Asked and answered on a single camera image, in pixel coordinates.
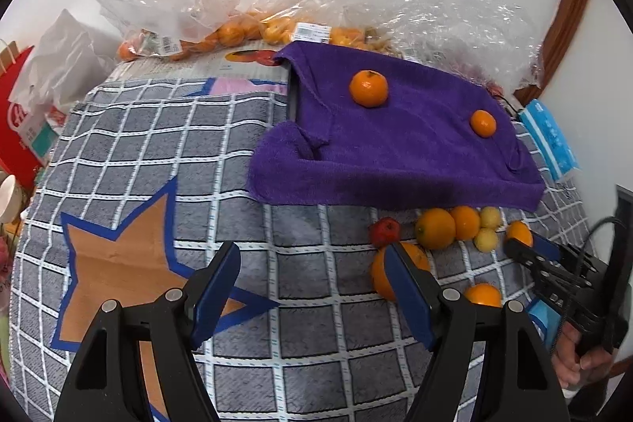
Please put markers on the grey grid star blanket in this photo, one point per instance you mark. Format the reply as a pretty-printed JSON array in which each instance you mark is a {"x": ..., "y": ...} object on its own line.
[{"x": 148, "y": 165}]

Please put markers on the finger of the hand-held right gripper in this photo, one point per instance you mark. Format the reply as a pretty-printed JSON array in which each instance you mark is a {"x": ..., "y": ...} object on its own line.
[
  {"x": 546, "y": 246},
  {"x": 526, "y": 256}
]

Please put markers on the tangerine with green stem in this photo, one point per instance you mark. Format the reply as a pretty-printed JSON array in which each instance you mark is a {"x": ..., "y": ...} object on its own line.
[{"x": 368, "y": 88}]

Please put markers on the person's right hand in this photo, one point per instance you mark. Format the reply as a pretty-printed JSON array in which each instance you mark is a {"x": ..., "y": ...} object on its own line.
[{"x": 573, "y": 360}]

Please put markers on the white cup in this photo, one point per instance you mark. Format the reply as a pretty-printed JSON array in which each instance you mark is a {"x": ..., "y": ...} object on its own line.
[{"x": 9, "y": 199}]

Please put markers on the fruit print cardboard box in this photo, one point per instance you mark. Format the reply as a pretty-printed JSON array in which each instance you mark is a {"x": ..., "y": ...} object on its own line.
[{"x": 198, "y": 66}]

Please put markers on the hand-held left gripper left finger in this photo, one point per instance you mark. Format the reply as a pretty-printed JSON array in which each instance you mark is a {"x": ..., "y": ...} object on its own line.
[{"x": 217, "y": 291}]

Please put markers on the pile of bagged tangerines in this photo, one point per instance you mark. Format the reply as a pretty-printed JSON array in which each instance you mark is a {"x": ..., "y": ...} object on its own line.
[{"x": 232, "y": 34}]

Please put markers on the small tangerine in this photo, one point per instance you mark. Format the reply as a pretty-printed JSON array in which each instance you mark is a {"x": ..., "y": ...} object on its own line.
[
  {"x": 519, "y": 233},
  {"x": 483, "y": 295},
  {"x": 483, "y": 123}
]

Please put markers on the small red fruit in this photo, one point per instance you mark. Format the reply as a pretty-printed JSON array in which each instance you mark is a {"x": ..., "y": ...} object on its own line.
[{"x": 384, "y": 231}]

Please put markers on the large orange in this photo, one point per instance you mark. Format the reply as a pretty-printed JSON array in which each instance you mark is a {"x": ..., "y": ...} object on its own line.
[{"x": 381, "y": 276}]

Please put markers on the white plastic bag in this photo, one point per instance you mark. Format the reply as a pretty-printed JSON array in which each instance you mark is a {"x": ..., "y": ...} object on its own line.
[{"x": 59, "y": 56}]

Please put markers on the large crinkled clear plastic bag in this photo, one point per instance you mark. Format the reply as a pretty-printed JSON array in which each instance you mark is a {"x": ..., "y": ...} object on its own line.
[{"x": 435, "y": 11}]

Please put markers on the purple towel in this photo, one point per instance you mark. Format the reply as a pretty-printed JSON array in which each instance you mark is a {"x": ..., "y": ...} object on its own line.
[{"x": 395, "y": 155}]

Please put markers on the small yellow fruit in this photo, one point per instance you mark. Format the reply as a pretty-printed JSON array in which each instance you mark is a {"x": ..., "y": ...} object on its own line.
[
  {"x": 490, "y": 218},
  {"x": 486, "y": 240}
]

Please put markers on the brown wooden door frame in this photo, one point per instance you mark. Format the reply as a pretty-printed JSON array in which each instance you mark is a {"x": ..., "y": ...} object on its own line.
[{"x": 568, "y": 21}]

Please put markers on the blue tissue packet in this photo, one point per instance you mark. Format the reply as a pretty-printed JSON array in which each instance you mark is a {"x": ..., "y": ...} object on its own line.
[{"x": 549, "y": 137}]

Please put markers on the medium orange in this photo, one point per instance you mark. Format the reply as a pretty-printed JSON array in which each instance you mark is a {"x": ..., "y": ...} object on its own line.
[
  {"x": 467, "y": 222},
  {"x": 435, "y": 229}
]

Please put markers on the red paper bag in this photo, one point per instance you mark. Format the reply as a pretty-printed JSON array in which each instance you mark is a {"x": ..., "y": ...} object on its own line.
[{"x": 15, "y": 130}]

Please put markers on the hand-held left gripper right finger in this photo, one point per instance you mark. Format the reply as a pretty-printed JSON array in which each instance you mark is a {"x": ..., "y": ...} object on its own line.
[{"x": 410, "y": 301}]

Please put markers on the white green carton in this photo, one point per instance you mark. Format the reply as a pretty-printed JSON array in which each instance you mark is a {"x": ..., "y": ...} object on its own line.
[{"x": 42, "y": 130}]

